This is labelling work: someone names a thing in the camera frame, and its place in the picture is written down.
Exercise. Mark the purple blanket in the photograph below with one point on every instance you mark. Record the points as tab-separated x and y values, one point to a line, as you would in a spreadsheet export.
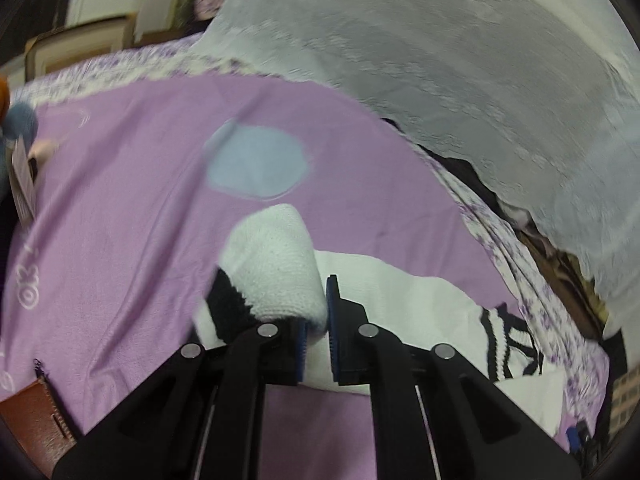
125	210

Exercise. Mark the white sock with black stripes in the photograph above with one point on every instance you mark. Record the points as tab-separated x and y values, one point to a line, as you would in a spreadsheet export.
280	260

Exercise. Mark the purple floral bed sheet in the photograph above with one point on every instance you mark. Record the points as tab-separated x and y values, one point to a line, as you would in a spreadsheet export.
525	280

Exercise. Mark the brown leather wallet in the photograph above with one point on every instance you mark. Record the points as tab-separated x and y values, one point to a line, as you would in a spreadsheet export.
30	420

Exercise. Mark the wooden frame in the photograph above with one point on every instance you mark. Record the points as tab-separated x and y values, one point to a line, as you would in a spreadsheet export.
75	35

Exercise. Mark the small blue object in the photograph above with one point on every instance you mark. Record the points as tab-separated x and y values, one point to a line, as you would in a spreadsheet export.
575	437

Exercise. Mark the blue and orange plush toy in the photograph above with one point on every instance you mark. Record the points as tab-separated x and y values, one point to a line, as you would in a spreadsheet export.
20	125

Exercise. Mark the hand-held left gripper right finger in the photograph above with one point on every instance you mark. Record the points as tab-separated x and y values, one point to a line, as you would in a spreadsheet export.
334	340

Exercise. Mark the white lace cloth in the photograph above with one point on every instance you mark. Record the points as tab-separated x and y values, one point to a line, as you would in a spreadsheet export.
425	60

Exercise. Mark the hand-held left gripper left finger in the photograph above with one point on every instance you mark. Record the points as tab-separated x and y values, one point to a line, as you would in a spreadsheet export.
300	360

